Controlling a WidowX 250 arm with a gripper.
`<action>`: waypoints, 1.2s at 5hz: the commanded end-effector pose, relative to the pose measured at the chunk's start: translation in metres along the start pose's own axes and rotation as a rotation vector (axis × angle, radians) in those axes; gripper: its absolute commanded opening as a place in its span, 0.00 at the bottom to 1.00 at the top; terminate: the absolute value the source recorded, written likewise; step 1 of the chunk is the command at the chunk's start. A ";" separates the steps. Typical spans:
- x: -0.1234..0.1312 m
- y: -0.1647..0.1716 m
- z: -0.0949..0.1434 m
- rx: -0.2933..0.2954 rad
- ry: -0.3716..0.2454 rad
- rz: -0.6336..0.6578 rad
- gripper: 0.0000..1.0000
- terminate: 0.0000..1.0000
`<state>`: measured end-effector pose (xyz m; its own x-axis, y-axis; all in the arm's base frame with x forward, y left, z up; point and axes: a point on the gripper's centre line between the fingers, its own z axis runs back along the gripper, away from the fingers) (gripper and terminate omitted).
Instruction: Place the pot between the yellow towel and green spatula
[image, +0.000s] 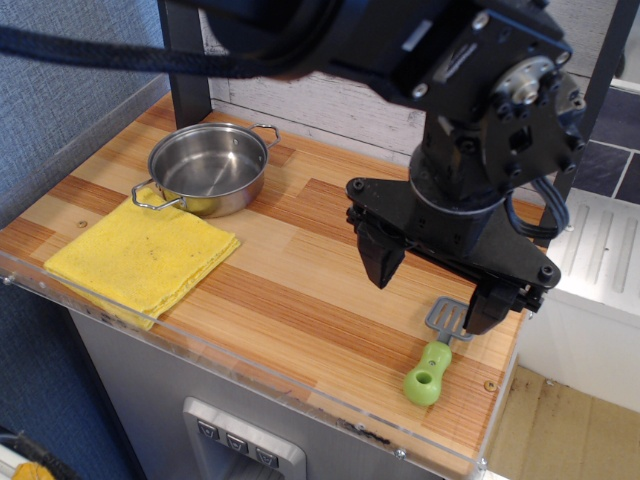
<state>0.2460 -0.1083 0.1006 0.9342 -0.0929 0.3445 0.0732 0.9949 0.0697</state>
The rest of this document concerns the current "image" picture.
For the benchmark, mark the green handled grey spatula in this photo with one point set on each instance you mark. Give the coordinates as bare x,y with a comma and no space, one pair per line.
423,384

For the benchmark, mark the black frame post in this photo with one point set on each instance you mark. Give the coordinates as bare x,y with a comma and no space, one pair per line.
181,30
597,31

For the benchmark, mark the black left frame post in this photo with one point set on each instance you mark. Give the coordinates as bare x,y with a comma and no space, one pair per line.
181,30

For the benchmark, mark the yellow object at corner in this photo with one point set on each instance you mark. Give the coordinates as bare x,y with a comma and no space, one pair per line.
32,471

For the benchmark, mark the yellow folded towel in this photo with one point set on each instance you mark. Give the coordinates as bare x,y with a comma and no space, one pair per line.
141,259

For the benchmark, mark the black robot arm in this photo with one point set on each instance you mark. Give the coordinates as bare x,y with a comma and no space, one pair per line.
501,115

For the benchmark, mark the black right frame post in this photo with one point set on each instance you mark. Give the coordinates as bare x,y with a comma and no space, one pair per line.
597,31

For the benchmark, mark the clear acrylic front guard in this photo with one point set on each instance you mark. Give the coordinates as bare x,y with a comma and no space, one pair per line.
148,375

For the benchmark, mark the white ribbed appliance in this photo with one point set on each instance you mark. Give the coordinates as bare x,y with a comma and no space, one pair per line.
586,334

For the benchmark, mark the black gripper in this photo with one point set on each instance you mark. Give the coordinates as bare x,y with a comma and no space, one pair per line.
509,271

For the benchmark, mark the stainless steel pot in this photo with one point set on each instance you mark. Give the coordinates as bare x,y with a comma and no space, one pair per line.
208,169

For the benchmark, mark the silver control panel with buttons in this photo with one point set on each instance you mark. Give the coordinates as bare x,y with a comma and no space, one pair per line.
226,446

